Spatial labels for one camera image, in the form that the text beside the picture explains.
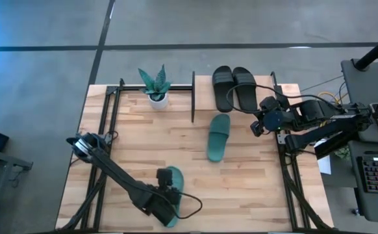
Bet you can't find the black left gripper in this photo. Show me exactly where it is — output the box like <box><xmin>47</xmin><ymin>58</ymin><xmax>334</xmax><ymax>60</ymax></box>
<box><xmin>143</xmin><ymin>185</ymin><xmax>181</xmax><ymax>228</ymax></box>

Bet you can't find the black rubber slide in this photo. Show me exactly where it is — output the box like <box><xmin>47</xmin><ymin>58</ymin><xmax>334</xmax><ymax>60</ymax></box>
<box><xmin>212</xmin><ymin>65</ymin><xmax>236</xmax><ymax>113</ymax></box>
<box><xmin>232</xmin><ymin>66</ymin><xmax>259</xmax><ymax>114</ymax></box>

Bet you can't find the green rubber slide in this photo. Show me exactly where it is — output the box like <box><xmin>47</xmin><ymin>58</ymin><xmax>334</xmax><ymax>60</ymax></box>
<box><xmin>206</xmin><ymin>113</ymin><xmax>232</xmax><ymax>163</ymax></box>
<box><xmin>162</xmin><ymin>165</ymin><xmax>185</xmax><ymax>229</ymax></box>

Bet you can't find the wooden shelf board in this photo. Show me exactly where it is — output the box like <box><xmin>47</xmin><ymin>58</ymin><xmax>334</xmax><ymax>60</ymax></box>
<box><xmin>195</xmin><ymin>75</ymin><xmax>275</xmax><ymax>112</ymax></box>

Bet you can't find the white paper sheet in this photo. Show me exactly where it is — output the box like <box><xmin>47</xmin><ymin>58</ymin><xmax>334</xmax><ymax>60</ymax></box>
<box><xmin>316</xmin><ymin>155</ymin><xmax>333</xmax><ymax>176</ymax></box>

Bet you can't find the grey desk top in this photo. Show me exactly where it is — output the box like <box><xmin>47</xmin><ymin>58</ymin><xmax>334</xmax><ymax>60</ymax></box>
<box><xmin>340</xmin><ymin>58</ymin><xmax>378</xmax><ymax>144</ymax></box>
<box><xmin>347</xmin><ymin>139</ymin><xmax>378</xmax><ymax>225</ymax></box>

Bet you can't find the potted succulent in white pot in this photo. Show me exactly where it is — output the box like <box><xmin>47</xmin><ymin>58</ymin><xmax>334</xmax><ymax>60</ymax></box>
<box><xmin>138</xmin><ymin>64</ymin><xmax>172</xmax><ymax>111</ymax></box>

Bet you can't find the thick black pole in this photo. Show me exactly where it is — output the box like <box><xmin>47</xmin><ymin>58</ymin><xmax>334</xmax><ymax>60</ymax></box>
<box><xmin>353</xmin><ymin>28</ymin><xmax>378</xmax><ymax>72</ymax></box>

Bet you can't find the black metal stand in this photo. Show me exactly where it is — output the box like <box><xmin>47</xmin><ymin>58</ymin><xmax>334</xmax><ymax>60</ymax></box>
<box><xmin>0</xmin><ymin>145</ymin><xmax>34</xmax><ymax>234</ymax></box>

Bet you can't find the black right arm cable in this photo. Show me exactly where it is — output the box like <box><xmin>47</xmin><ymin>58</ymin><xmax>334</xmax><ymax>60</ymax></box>
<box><xmin>225</xmin><ymin>82</ymin><xmax>340</xmax><ymax>115</ymax></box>

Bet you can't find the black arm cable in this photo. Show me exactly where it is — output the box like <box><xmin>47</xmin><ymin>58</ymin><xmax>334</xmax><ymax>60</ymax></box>
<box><xmin>225</xmin><ymin>82</ymin><xmax>340</xmax><ymax>115</ymax></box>
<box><xmin>174</xmin><ymin>190</ymin><xmax>204</xmax><ymax>220</ymax></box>

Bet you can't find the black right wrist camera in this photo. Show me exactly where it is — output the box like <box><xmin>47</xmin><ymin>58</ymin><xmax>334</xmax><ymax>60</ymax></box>
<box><xmin>249</xmin><ymin>120</ymin><xmax>265</xmax><ymax>138</ymax></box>

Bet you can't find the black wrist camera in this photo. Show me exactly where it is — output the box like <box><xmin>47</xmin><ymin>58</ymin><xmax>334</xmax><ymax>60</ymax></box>
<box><xmin>249</xmin><ymin>120</ymin><xmax>265</xmax><ymax>138</ymax></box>
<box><xmin>156</xmin><ymin>168</ymin><xmax>174</xmax><ymax>189</ymax></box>

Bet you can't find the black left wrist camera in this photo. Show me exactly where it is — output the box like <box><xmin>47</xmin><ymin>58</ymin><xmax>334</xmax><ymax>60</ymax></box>
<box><xmin>156</xmin><ymin>168</ymin><xmax>174</xmax><ymax>189</ymax></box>

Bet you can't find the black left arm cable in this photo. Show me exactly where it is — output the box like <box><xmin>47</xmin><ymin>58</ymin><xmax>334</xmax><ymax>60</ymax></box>
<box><xmin>174</xmin><ymin>190</ymin><xmax>204</xmax><ymax>220</ymax></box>

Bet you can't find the thin black floor cable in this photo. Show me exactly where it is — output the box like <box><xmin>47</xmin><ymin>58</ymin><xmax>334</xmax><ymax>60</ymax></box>
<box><xmin>300</xmin><ymin>75</ymin><xmax>344</xmax><ymax>93</ymax></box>

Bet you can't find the yellow cable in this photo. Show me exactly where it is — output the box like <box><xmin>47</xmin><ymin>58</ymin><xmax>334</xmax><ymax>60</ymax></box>
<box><xmin>317</xmin><ymin>90</ymin><xmax>349</xmax><ymax>105</ymax></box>

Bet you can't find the black shelf post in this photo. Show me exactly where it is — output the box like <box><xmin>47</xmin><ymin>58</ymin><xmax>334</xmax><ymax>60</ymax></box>
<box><xmin>191</xmin><ymin>71</ymin><xmax>197</xmax><ymax>124</ymax></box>

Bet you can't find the black metal table frame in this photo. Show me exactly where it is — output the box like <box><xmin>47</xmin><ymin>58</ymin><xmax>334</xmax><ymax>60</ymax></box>
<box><xmin>57</xmin><ymin>77</ymin><xmax>193</xmax><ymax>232</ymax></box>
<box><xmin>270</xmin><ymin>71</ymin><xmax>335</xmax><ymax>232</ymax></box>

